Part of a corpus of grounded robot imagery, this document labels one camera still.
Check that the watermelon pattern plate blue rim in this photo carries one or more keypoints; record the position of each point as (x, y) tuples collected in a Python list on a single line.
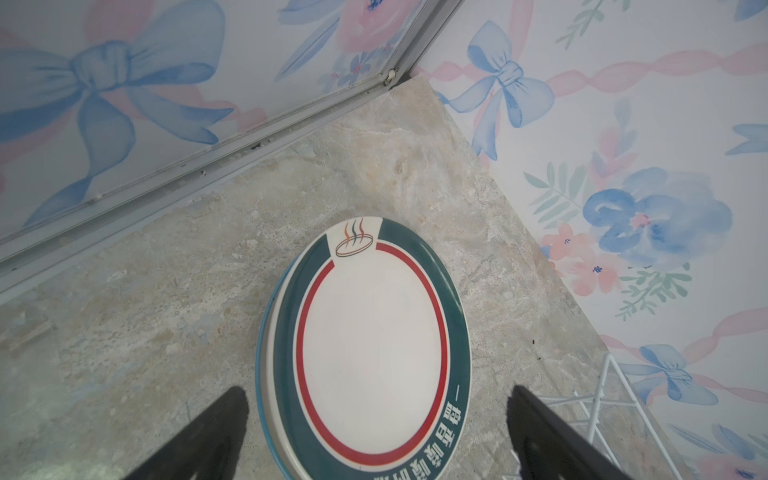
[(260, 376)]

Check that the white wire dish rack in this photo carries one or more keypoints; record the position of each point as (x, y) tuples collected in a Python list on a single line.
[(611, 417)]

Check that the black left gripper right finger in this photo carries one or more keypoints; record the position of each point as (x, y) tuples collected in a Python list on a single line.
[(548, 448)]

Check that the white plate dark underside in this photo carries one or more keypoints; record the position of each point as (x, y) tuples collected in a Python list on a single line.
[(372, 359)]

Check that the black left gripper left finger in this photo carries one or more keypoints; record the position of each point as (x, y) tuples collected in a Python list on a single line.
[(207, 448)]

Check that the left aluminium corner post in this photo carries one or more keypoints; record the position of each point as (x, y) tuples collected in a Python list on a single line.
[(112, 108)]

